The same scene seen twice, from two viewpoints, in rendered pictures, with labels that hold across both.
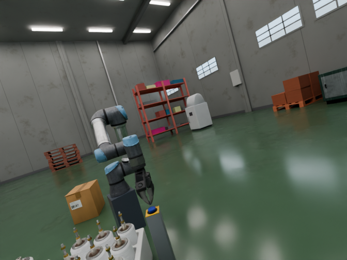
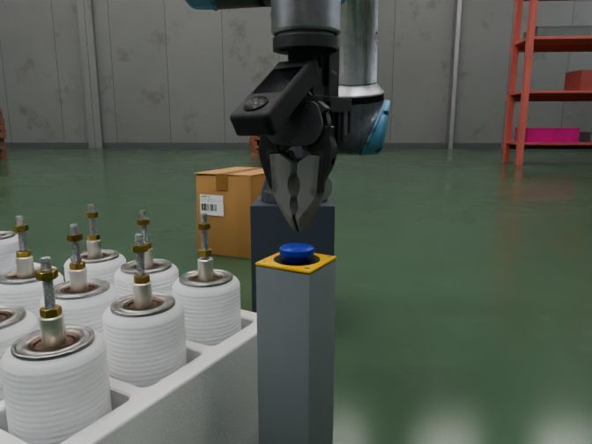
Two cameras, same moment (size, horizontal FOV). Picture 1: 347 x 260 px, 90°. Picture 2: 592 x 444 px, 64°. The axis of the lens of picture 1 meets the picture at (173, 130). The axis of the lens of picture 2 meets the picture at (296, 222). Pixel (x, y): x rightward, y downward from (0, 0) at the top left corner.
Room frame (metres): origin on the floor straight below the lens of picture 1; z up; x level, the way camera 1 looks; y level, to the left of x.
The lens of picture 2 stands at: (0.41, -0.07, 0.46)
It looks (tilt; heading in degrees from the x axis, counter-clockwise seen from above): 11 degrees down; 34
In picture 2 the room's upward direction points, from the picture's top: straight up
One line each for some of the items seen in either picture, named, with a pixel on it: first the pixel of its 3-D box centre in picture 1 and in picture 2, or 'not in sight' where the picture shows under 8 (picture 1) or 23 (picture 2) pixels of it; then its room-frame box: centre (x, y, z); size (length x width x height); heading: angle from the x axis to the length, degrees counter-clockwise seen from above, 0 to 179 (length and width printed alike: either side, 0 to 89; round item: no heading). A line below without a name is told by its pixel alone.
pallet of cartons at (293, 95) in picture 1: (296, 91); not in sight; (5.28, -3.94, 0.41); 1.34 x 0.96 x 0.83; 121
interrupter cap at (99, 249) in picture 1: (94, 253); (79, 289); (0.75, 0.50, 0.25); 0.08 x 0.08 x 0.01
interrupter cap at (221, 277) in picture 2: (124, 228); (206, 278); (0.88, 0.39, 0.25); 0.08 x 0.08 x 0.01
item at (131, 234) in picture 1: (129, 244); (208, 337); (0.88, 0.39, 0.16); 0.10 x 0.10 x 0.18
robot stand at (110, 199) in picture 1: (126, 210); (293, 262); (1.30, 0.53, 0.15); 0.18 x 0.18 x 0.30; 31
